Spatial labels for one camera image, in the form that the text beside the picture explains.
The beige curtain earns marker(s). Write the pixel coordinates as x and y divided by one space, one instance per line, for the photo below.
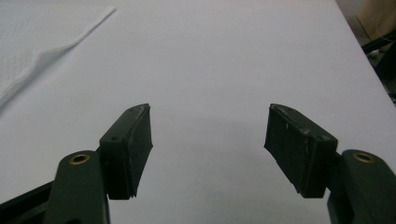
377 17

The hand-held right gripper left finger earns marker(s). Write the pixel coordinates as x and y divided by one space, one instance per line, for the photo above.
124 155

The white paper towel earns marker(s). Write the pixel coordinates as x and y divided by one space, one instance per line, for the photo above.
34 40

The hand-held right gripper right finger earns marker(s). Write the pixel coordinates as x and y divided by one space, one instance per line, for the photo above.
306 155

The black metal stand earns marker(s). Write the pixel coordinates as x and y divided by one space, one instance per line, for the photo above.
381 53

